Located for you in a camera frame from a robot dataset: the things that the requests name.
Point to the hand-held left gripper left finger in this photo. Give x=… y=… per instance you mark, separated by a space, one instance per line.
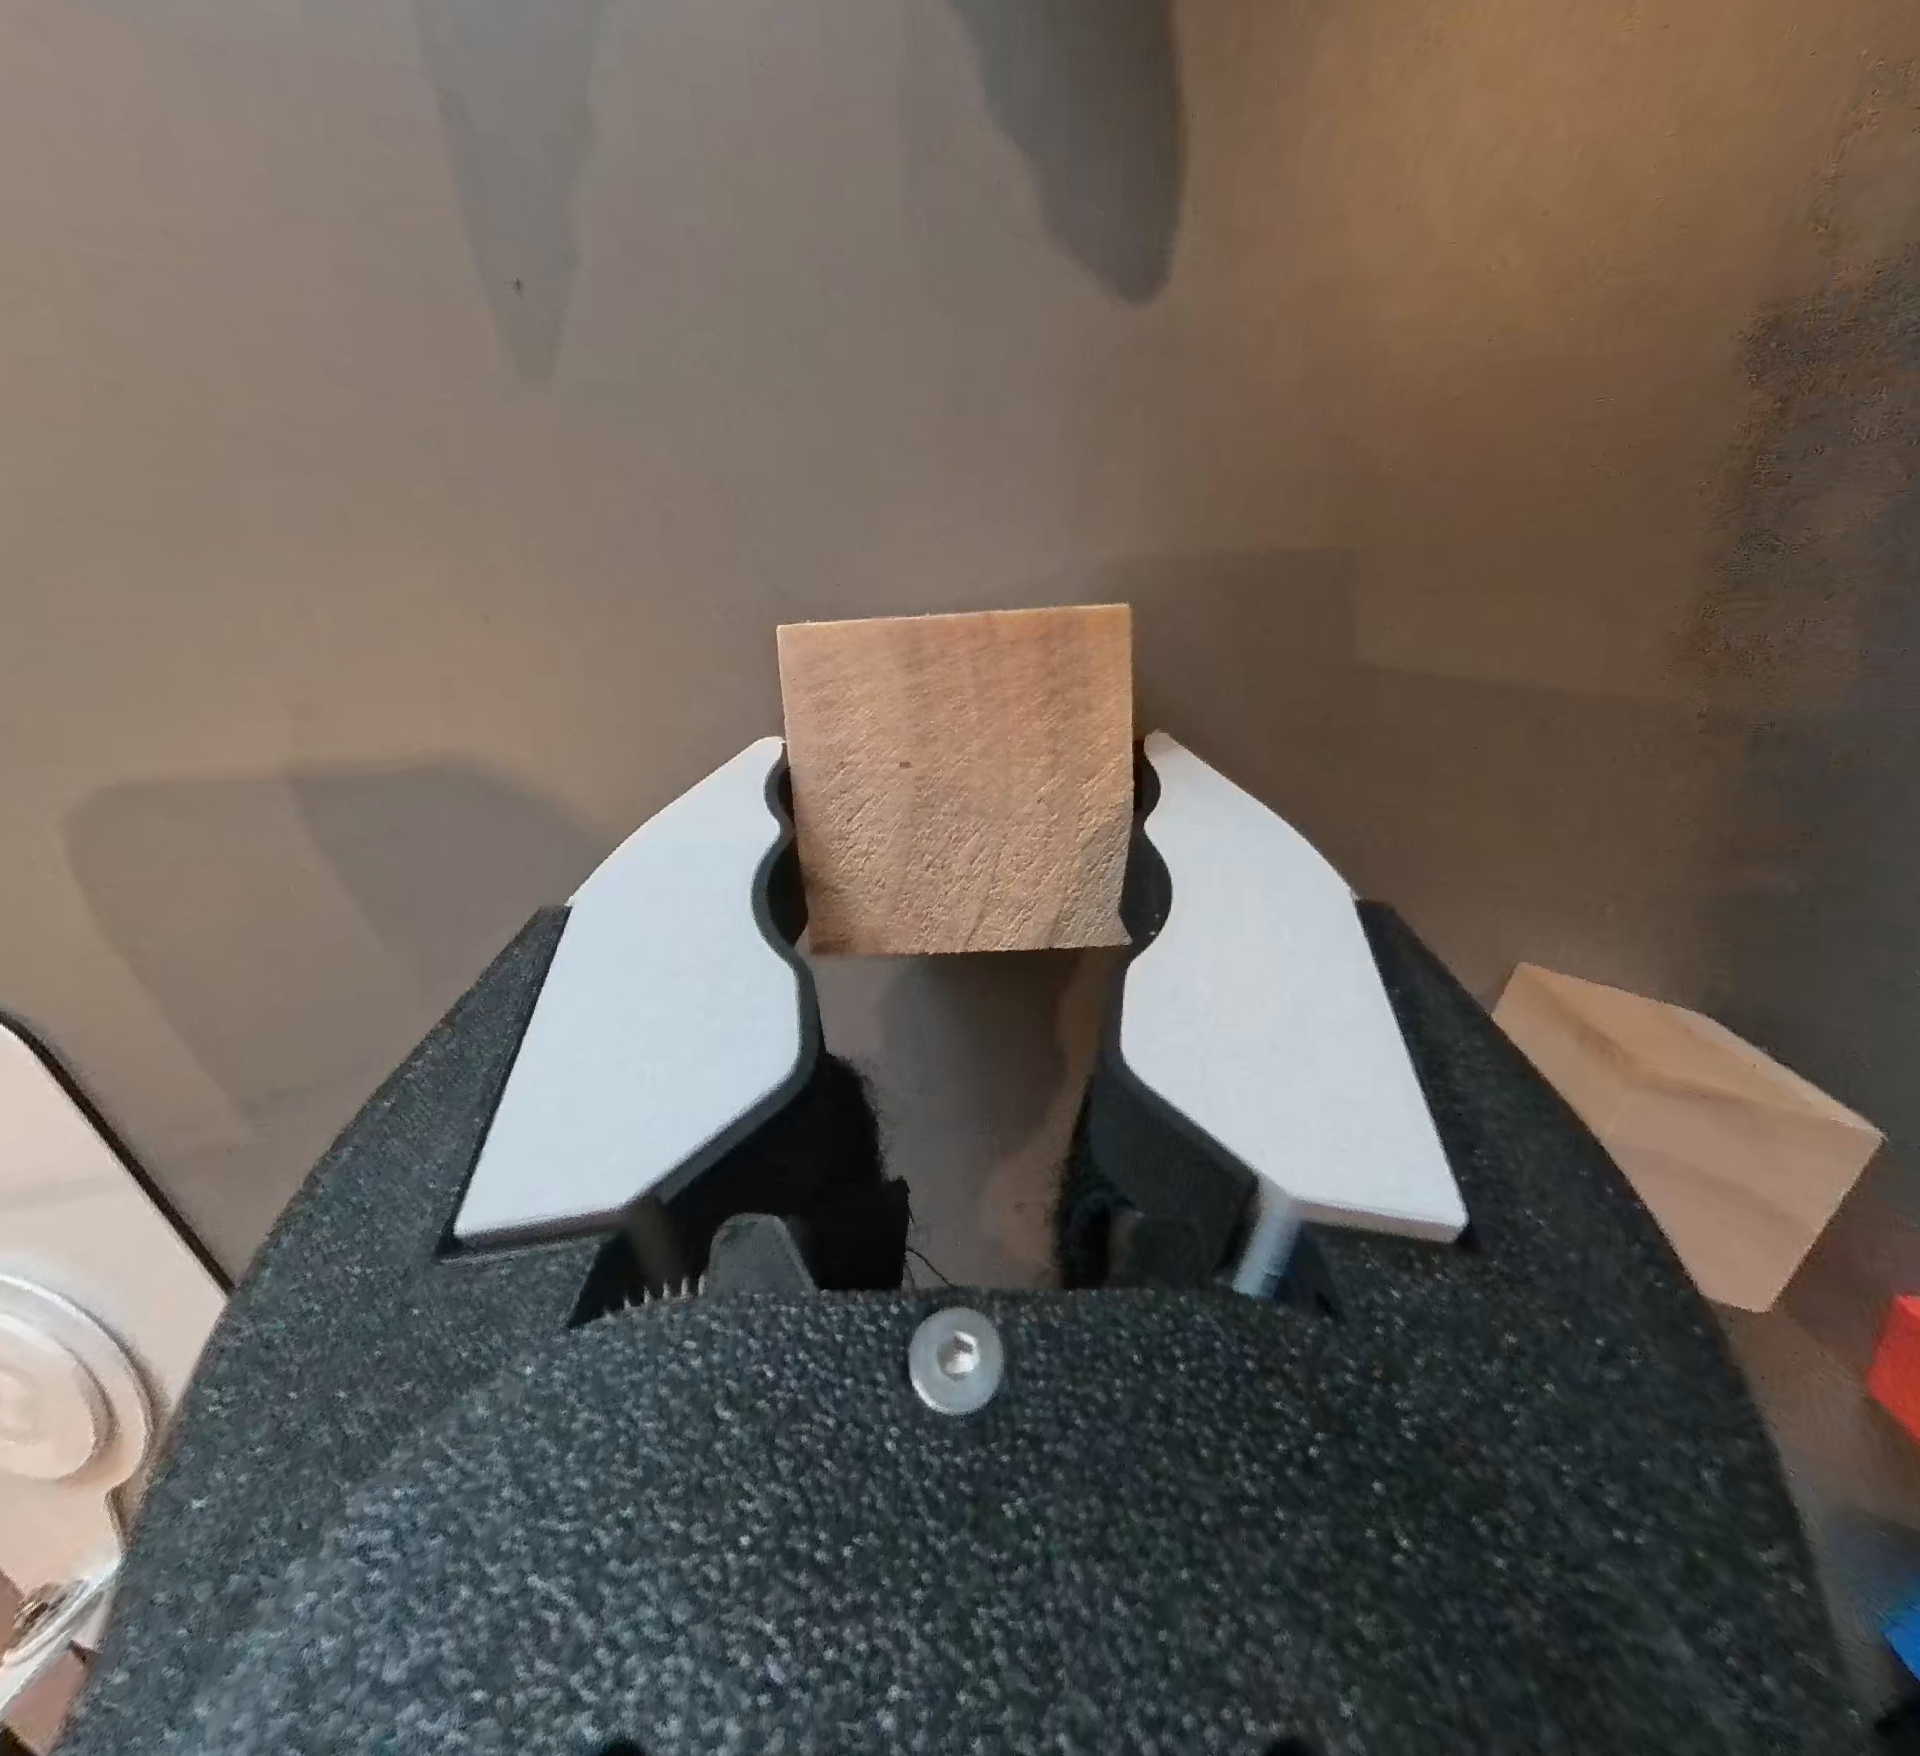
x=647 y=1036

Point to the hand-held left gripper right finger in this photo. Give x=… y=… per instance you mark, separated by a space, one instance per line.
x=1290 y=1023

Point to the large wooden cube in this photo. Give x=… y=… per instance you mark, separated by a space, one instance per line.
x=967 y=783

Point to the medium wooden cube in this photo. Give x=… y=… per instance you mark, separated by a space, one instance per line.
x=1696 y=1126

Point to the small red cube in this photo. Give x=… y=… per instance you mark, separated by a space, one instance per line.
x=1896 y=1361

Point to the white document stand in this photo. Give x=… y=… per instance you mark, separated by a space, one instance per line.
x=90 y=1366

